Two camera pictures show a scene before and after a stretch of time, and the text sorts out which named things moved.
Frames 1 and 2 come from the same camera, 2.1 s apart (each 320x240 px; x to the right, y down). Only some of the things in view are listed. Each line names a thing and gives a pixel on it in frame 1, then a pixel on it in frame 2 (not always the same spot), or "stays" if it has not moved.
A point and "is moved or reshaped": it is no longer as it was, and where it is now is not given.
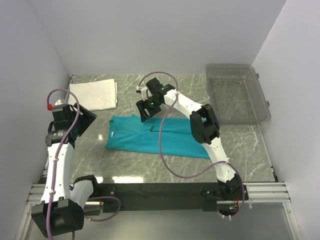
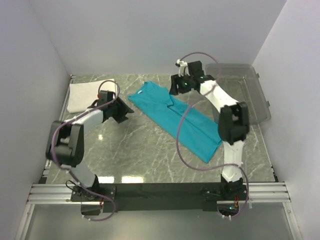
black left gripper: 83,116 -> 119,110
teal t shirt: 129,132 is moved or reshaped
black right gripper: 146,110 -> 174,85
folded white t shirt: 95,95 stays
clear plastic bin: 235,92 stays
